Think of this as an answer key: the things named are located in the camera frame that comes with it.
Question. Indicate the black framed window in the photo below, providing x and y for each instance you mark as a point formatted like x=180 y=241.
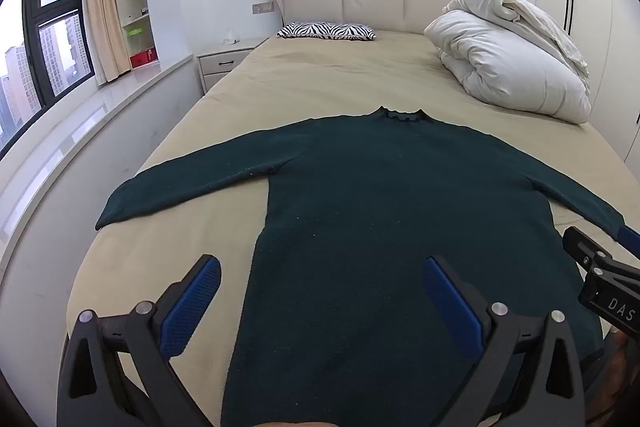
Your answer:
x=55 y=42

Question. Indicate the green container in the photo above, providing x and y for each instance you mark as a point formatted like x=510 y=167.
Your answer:
x=138 y=32

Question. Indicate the dark green sweater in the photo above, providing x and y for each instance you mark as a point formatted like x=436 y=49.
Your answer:
x=375 y=207

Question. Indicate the white wardrobe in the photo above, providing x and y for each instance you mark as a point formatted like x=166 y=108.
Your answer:
x=595 y=7

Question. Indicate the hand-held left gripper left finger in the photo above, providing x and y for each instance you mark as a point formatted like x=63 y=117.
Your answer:
x=192 y=307

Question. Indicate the beige curtain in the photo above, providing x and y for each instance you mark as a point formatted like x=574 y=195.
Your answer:
x=102 y=7

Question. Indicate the bed with beige sheet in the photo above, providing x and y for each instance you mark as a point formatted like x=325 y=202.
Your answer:
x=300 y=82

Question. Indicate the white rolled duvet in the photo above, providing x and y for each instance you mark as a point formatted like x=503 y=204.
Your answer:
x=505 y=57

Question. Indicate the person's right hand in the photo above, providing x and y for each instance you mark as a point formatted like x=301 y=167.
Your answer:
x=625 y=367

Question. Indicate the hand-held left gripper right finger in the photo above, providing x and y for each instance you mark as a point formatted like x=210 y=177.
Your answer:
x=452 y=304

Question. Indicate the zebra striped pillow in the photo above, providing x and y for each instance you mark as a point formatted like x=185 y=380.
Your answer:
x=325 y=31

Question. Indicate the wall switch panel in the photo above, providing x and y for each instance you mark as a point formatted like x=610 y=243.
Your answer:
x=263 y=8

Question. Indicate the white window ledge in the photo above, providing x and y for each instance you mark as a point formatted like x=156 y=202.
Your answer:
x=95 y=107

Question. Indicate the small white item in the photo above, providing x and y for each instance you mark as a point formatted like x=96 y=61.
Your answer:
x=231 y=39

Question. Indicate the white nightstand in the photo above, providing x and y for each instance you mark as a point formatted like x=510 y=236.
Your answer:
x=222 y=64

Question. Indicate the red box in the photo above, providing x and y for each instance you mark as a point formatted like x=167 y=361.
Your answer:
x=142 y=58

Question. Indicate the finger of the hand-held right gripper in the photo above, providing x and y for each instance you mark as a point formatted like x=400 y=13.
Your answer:
x=629 y=238
x=582 y=247

